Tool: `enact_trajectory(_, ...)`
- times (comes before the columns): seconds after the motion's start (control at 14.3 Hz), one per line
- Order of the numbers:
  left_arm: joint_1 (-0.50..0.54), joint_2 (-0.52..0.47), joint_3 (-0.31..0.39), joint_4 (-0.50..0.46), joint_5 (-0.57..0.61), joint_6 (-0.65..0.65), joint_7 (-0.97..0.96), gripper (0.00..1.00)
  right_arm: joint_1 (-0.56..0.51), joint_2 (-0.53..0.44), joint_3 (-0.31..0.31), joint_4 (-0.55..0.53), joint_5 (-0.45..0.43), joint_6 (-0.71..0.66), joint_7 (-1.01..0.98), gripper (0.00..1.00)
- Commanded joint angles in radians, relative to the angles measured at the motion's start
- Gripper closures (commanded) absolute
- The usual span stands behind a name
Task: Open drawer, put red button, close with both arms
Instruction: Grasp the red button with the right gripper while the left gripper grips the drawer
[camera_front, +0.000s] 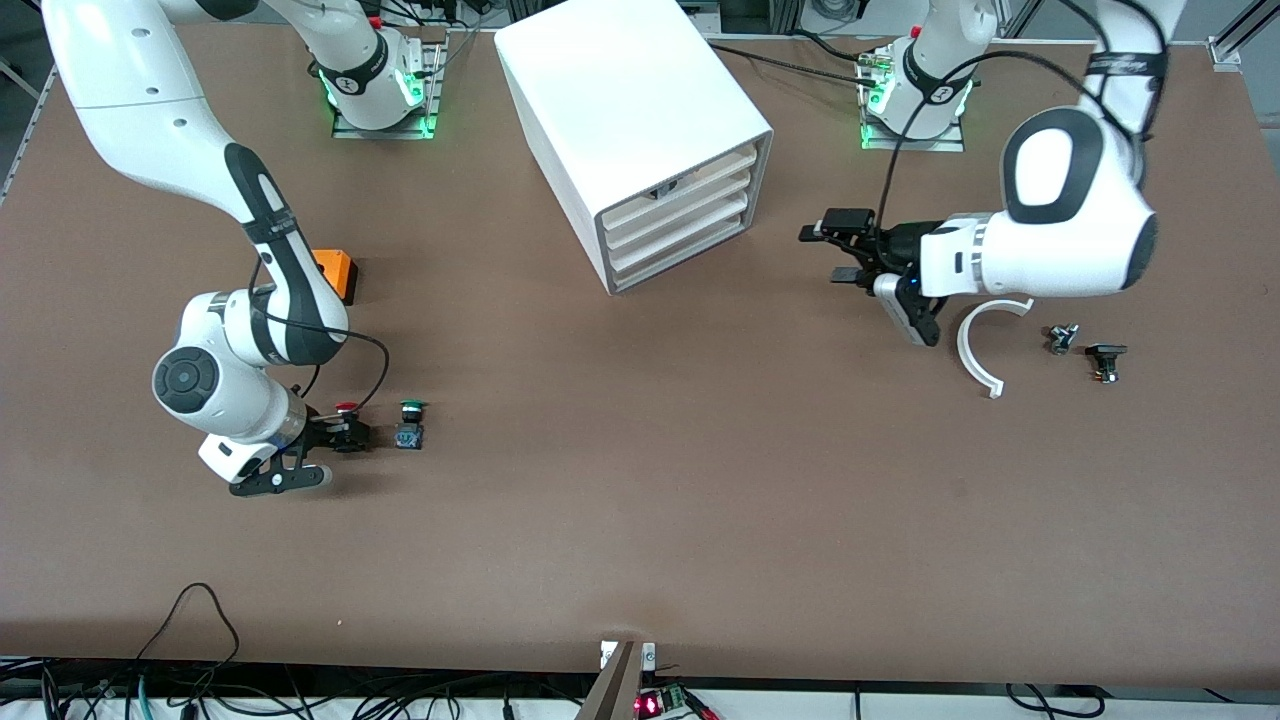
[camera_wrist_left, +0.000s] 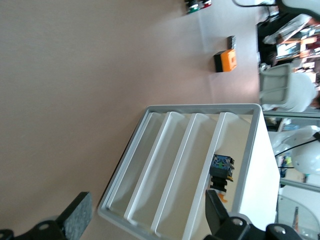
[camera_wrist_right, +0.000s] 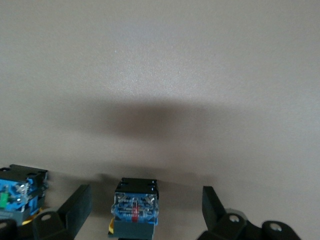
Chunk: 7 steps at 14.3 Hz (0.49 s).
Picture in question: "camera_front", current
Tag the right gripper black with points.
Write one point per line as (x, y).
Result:
(326, 431)

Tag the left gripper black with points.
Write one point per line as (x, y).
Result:
(897, 246)

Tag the red push button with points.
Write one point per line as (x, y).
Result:
(346, 407)

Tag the white plastic cabinet drawer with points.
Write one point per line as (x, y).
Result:
(680, 247)
(680, 208)
(720, 170)
(680, 228)

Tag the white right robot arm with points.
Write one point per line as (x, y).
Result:
(140, 110)

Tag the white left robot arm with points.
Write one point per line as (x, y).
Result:
(1080, 230)

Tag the green push button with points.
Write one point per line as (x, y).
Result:
(411, 408)

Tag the small black button part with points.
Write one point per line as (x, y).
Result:
(1105, 352)

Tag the white drawer cabinet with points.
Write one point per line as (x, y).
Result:
(620, 100)

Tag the white curved plastic part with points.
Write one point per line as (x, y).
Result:
(966, 350)

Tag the small grey metal part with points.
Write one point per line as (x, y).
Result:
(1062, 338)

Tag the green circuit board red LED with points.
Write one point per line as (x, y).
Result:
(668, 698)

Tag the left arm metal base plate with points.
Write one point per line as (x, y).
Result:
(940, 144)

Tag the orange button enclosure box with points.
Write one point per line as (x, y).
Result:
(338, 272)

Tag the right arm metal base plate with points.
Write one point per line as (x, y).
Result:
(350, 131)

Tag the small white mounting bracket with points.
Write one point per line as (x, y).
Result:
(648, 655)
(606, 655)

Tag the brown angled stand post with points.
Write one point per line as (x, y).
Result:
(612, 690)

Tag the aluminium frame profile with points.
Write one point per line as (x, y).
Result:
(1225, 50)

